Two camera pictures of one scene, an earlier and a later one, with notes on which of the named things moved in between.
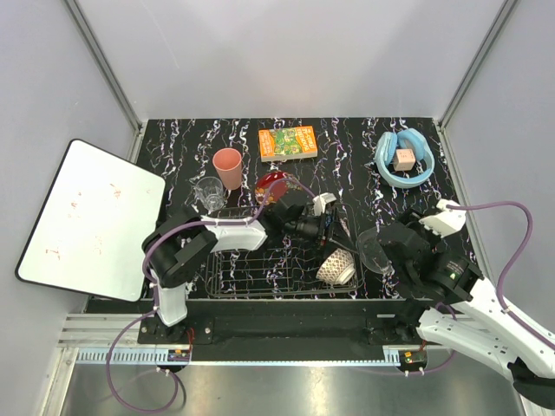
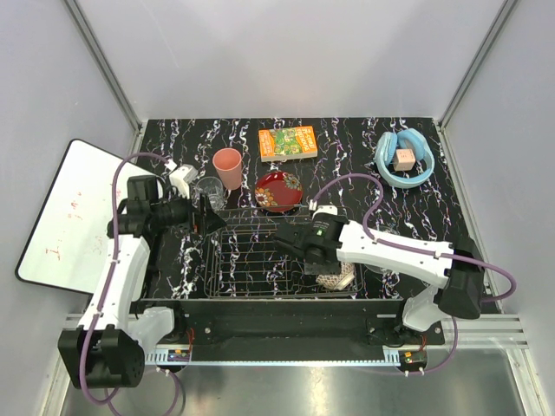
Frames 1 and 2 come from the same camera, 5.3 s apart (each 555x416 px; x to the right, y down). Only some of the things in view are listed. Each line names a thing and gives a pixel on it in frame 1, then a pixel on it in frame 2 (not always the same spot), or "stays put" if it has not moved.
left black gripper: (336, 237) -> (203, 221)
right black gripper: (412, 218) -> (312, 269)
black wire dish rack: (284, 266) stays put
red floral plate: (278, 190) stays put
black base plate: (293, 322) stays put
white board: (94, 224) stays put
